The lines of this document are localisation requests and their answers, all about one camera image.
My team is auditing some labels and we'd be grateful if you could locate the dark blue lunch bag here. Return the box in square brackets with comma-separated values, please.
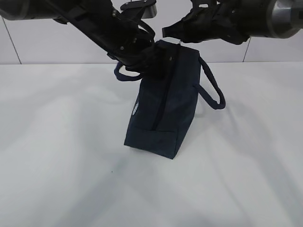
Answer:
[114, 40, 226, 159]

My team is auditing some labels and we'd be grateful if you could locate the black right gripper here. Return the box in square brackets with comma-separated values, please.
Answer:
[162, 0, 250, 45]

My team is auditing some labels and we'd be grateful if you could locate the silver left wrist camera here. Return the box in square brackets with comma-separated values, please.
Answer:
[120, 0, 158, 19]

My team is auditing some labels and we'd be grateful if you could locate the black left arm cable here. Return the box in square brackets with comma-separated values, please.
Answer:
[134, 18, 157, 45]

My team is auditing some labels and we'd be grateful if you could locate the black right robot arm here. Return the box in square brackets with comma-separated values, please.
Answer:
[162, 0, 303, 45]

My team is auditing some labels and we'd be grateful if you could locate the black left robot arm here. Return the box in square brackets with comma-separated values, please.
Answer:
[0, 0, 174, 81]

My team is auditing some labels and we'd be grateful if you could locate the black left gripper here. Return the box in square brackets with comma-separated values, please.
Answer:
[107, 40, 178, 79]

